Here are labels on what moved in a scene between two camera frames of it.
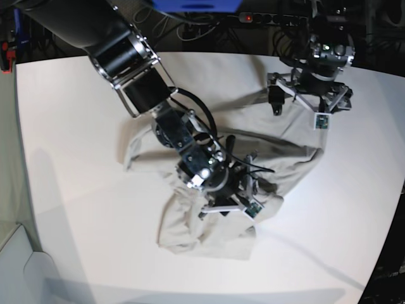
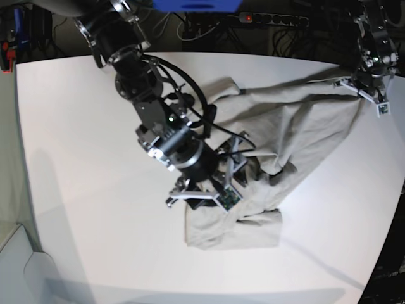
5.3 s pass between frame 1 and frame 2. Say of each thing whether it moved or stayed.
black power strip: stayed
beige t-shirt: moved
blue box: stayed
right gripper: moved
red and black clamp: stayed
